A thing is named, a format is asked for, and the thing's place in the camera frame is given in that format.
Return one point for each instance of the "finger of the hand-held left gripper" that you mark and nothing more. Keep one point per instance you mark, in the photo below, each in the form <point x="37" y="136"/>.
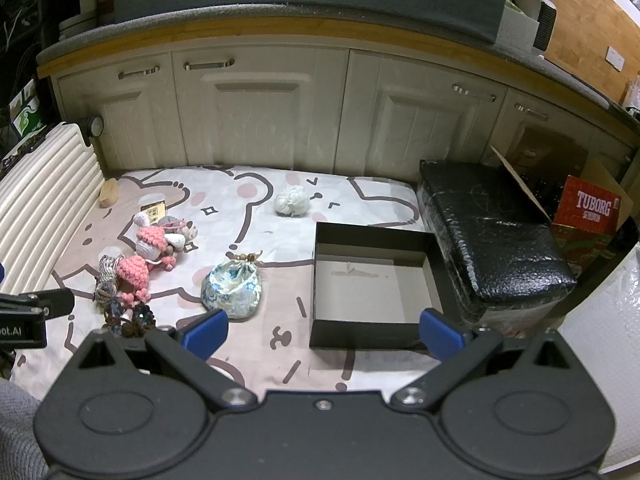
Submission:
<point x="50" y="302"/>

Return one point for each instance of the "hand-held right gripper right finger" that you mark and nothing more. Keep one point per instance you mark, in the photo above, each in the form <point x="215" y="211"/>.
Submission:
<point x="442" y="339"/>

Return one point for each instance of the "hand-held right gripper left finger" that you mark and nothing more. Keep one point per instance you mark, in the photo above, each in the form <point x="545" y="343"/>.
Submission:
<point x="206" y="332"/>

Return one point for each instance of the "pink crochet doll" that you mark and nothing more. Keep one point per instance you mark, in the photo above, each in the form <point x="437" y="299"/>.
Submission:
<point x="132" y="272"/>

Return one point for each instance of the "black cardboard box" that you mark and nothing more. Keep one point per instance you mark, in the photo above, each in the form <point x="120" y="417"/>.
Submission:
<point x="370" y="280"/>

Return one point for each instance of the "grey crochet bunny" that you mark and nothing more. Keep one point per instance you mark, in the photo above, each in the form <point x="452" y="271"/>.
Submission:
<point x="180" y="232"/>

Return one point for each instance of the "pink white crochet bunny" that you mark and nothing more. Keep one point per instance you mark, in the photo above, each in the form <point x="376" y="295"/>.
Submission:
<point x="151" y="242"/>

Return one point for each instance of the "wooden block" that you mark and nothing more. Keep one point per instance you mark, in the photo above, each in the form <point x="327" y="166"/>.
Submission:
<point x="108" y="194"/>

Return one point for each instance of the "gold card packet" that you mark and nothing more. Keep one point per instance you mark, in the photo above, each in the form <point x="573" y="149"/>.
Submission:
<point x="153" y="211"/>

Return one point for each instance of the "white yarn ball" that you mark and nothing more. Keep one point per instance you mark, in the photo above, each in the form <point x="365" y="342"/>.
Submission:
<point x="292" y="201"/>

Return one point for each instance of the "printed blanket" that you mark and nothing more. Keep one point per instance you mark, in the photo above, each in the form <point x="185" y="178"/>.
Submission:
<point x="260" y="260"/>

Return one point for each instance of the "grey cloth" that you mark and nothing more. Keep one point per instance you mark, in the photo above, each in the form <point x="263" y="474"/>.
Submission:
<point x="17" y="425"/>

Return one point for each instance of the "white ribbed suitcase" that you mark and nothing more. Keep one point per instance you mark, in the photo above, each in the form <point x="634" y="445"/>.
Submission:
<point x="40" y="195"/>

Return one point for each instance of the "black wrapped package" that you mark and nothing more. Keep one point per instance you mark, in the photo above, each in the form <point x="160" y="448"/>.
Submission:
<point x="495" y="240"/>

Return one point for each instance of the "red Tuborg cardboard box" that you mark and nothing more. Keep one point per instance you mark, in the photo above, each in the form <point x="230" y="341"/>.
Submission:
<point x="530" y="175"/>

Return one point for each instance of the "red beer box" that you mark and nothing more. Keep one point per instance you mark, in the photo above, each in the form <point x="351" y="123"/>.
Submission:
<point x="590" y="215"/>

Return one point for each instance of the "cream cabinet door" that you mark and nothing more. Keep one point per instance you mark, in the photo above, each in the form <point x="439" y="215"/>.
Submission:
<point x="260" y="115"/>
<point x="550" y="135"/>
<point x="415" y="130"/>
<point x="120" y="120"/>

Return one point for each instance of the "dark cluttered shelf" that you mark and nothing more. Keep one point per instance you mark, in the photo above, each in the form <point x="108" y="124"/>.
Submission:
<point x="22" y="50"/>

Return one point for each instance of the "white storage box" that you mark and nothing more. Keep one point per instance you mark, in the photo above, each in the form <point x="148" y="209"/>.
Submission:
<point x="517" y="22"/>

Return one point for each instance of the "white appliance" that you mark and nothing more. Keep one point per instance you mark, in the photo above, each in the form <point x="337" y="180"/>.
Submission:
<point x="546" y="22"/>

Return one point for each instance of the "white wall socket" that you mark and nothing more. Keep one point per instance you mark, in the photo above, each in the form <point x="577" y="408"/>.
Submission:
<point x="615" y="58"/>

